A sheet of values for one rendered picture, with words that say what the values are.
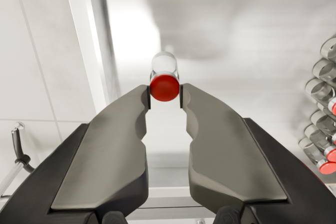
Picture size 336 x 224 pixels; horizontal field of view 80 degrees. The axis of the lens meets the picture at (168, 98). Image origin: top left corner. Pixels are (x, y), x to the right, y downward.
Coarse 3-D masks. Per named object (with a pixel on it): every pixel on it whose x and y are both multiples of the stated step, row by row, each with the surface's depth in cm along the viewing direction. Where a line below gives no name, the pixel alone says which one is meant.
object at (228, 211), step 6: (222, 210) 5; (228, 210) 5; (234, 210) 5; (108, 216) 5; (114, 216) 5; (120, 216) 5; (216, 216) 5; (222, 216) 5; (228, 216) 5; (234, 216) 5; (102, 222) 5; (108, 222) 5; (114, 222) 5; (120, 222) 5; (126, 222) 5; (216, 222) 5; (222, 222) 5; (228, 222) 5; (234, 222) 5; (240, 222) 5
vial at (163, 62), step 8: (160, 56) 16; (168, 56) 16; (152, 64) 15; (160, 64) 14; (168, 64) 14; (176, 64) 16; (152, 72) 14; (160, 72) 13; (168, 72) 13; (176, 72) 14
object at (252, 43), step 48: (96, 0) 17; (144, 0) 18; (192, 0) 19; (240, 0) 19; (288, 0) 19; (96, 48) 17; (144, 48) 21; (192, 48) 21; (240, 48) 21; (288, 48) 21; (240, 96) 24; (288, 96) 24; (288, 144) 29
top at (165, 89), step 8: (152, 80) 13; (160, 80) 13; (168, 80) 13; (176, 80) 13; (152, 88) 13; (160, 88) 13; (168, 88) 13; (176, 88) 13; (152, 96) 14; (160, 96) 14; (168, 96) 14; (176, 96) 14
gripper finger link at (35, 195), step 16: (80, 128) 9; (64, 144) 8; (48, 160) 7; (64, 160) 7; (32, 176) 7; (48, 176) 7; (64, 176) 7; (16, 192) 6; (32, 192) 6; (48, 192) 6; (16, 208) 6; (32, 208) 6; (48, 208) 6
